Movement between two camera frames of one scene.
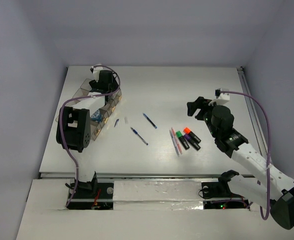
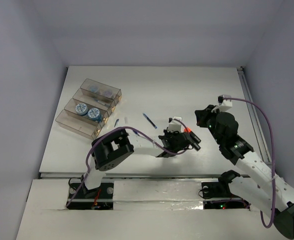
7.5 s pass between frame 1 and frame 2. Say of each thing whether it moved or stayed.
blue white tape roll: stayed
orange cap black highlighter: stayed
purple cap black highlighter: stayed
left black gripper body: moved
